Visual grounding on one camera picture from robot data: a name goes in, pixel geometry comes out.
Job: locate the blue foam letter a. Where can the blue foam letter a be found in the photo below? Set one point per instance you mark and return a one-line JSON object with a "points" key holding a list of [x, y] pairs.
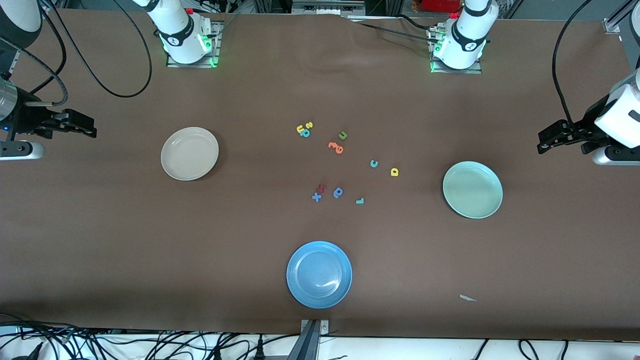
{"points": [[336, 195]]}

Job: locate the grey power strip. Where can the grey power strip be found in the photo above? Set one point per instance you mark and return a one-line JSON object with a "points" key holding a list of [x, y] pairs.
{"points": [[327, 6]]}

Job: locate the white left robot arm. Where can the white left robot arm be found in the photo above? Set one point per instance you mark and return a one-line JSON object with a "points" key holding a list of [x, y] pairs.
{"points": [[467, 35]]}

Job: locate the aluminium profile beam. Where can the aluminium profile beam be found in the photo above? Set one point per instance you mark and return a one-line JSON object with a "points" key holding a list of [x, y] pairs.
{"points": [[307, 345]]}

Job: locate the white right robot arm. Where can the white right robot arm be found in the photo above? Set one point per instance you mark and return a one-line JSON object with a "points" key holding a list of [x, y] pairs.
{"points": [[180, 30]]}

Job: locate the red box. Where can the red box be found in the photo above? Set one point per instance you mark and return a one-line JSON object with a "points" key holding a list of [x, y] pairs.
{"points": [[440, 5]]}

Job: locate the pale green plate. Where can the pale green plate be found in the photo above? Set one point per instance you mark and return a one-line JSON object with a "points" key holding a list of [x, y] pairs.
{"points": [[472, 190]]}

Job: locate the blue plate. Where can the blue plate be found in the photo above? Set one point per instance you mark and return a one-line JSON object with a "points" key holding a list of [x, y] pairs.
{"points": [[319, 274]]}

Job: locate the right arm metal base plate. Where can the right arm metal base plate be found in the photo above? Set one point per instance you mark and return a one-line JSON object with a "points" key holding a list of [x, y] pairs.
{"points": [[216, 50]]}

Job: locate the white paper scrap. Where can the white paper scrap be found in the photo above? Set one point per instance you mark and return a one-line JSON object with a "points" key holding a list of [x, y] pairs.
{"points": [[467, 298]]}

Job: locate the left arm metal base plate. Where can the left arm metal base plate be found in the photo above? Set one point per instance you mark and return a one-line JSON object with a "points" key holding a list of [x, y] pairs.
{"points": [[477, 70]]}

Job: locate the brown table cover sheet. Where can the brown table cover sheet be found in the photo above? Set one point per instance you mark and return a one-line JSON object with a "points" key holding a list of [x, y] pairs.
{"points": [[250, 225]]}

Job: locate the aluminium table frame rail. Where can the aluminium table frame rail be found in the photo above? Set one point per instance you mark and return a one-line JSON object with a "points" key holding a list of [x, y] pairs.
{"points": [[611, 25]]}

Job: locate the beige brown plate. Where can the beige brown plate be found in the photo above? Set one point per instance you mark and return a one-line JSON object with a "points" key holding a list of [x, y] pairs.
{"points": [[190, 153]]}

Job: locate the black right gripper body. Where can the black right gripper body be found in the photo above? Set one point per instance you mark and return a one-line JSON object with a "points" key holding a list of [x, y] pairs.
{"points": [[26, 121]]}

